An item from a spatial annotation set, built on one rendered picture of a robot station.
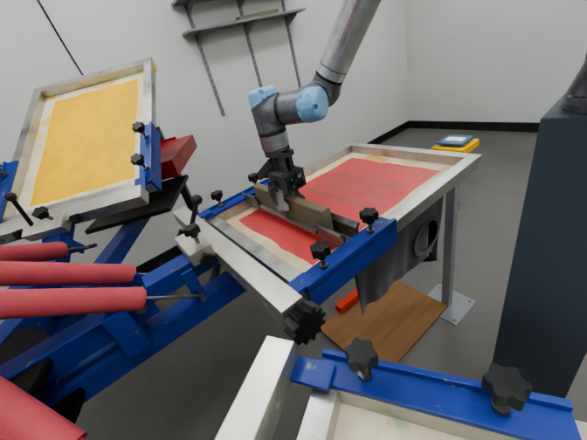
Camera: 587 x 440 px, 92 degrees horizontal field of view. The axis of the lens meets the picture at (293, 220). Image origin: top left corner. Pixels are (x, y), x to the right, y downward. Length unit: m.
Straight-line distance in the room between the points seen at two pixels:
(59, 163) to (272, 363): 1.26
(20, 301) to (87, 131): 1.00
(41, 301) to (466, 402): 0.68
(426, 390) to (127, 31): 2.73
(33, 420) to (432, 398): 0.51
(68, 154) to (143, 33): 1.51
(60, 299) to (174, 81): 2.32
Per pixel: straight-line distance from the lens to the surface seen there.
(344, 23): 0.76
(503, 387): 0.42
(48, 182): 1.48
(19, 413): 0.56
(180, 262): 0.77
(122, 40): 2.76
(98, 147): 1.45
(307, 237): 0.83
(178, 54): 2.84
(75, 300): 0.68
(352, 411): 0.51
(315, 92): 0.68
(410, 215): 0.83
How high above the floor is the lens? 1.42
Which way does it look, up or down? 30 degrees down
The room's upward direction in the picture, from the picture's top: 15 degrees counter-clockwise
